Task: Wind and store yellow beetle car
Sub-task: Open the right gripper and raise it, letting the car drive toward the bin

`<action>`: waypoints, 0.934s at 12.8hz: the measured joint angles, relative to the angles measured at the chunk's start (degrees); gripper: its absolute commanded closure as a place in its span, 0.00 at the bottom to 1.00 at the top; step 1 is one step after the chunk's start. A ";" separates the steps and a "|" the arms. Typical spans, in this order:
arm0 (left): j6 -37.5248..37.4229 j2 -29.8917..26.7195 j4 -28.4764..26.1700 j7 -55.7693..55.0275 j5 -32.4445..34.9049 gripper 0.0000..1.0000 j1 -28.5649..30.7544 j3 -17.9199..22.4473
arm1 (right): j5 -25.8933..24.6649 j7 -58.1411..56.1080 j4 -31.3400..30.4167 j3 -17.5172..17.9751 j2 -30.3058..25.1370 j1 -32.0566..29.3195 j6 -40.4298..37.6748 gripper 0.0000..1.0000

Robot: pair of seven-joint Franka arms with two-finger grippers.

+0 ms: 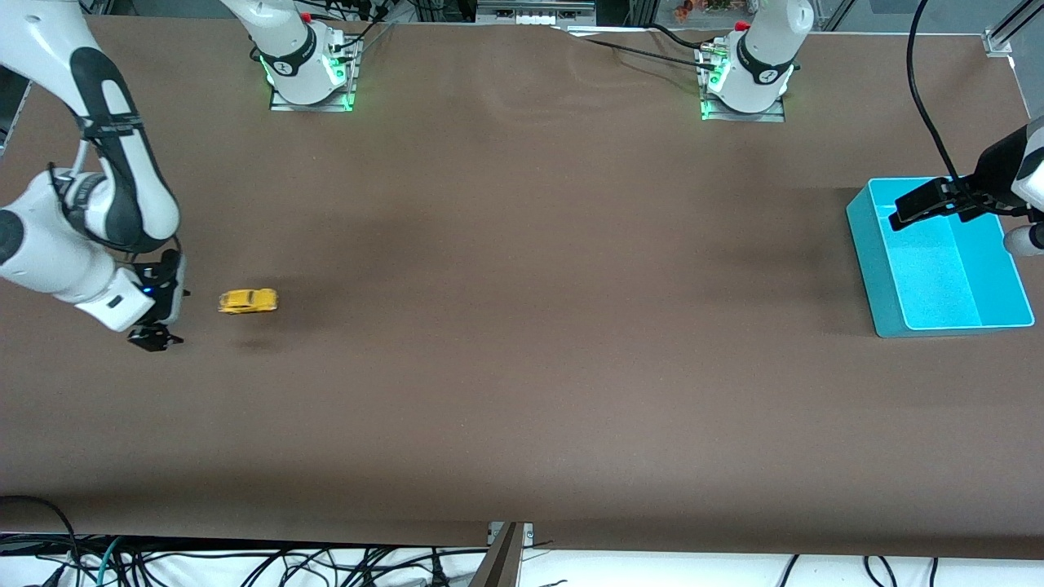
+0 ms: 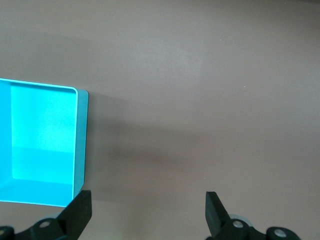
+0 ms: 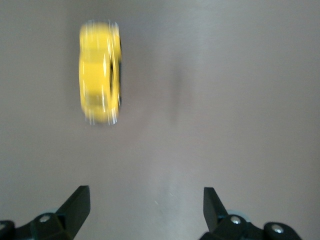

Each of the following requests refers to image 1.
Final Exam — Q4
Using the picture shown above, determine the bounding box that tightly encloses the yellow toy beetle car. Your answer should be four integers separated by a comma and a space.
218, 289, 279, 316

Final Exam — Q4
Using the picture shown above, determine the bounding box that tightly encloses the cyan plastic bin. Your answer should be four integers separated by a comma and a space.
846, 177, 1036, 338

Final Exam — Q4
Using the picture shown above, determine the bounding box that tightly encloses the large table cover sheet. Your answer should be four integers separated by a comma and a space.
0, 15, 1044, 561

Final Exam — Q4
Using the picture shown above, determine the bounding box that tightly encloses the aluminium frame corner post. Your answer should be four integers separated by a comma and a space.
983, 0, 1044, 58

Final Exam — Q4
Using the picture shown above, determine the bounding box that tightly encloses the black left arm hanging cable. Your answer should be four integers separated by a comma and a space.
906, 0, 978, 195

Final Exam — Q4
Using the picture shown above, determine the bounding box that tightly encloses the thick black looped cable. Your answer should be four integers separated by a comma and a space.
0, 495, 82, 576

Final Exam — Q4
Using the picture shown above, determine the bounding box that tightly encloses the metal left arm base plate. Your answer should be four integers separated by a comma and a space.
700, 45, 786, 123

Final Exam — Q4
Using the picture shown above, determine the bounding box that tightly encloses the teal cable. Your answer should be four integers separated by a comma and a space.
96, 536, 125, 587

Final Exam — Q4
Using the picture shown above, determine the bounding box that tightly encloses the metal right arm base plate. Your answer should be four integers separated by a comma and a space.
269, 37, 357, 113

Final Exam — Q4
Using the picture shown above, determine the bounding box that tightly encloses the short black cable on cover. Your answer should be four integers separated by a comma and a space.
648, 23, 714, 51

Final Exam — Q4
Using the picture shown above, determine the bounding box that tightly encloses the long black cable on cover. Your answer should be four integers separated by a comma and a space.
563, 31, 719, 73

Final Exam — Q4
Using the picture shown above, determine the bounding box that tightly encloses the black base cable bundle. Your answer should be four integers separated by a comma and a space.
314, 0, 398, 51

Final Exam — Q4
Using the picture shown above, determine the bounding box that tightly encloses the grey metal table edge bracket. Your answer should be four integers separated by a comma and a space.
469, 522, 535, 587

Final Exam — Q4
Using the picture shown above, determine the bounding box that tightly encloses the grey network switch box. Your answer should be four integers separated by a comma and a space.
477, 0, 598, 25

